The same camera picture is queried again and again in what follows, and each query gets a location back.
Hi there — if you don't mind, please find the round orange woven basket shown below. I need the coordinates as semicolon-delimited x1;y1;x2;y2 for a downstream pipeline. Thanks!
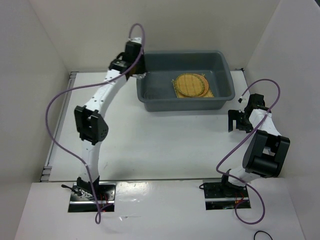
198;74;209;97

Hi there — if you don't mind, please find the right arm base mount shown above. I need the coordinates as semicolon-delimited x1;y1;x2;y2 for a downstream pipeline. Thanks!
198;178;251;211

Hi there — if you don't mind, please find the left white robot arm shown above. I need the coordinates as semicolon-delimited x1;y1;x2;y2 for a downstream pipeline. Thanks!
74;37;146;200

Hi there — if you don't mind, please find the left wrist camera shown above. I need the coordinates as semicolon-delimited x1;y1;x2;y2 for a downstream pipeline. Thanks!
128;37;142;45

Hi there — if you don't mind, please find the black cable loop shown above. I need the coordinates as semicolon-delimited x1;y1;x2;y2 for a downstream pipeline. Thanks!
253;230;274;240

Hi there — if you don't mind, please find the grey plastic bin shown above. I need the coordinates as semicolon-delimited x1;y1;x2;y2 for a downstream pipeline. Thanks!
136;50;235;112

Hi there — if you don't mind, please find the clear glass cup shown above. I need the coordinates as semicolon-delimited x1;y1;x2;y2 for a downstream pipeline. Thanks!
143;89;159;100
132;72;147;80

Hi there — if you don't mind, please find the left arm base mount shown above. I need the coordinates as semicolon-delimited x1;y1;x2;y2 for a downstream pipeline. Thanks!
61;181;116;213

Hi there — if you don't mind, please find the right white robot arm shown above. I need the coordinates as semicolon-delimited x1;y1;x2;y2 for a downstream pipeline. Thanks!
219;93;290;197

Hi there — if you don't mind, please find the square woven bamboo mat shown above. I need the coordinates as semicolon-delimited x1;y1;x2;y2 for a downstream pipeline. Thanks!
170;73;215;99

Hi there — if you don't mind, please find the round green-rimmed bamboo tray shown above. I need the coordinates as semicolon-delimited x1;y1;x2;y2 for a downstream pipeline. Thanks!
174;72;206;97

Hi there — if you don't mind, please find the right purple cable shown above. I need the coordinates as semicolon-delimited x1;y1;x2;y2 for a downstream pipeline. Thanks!
215;78;281;225

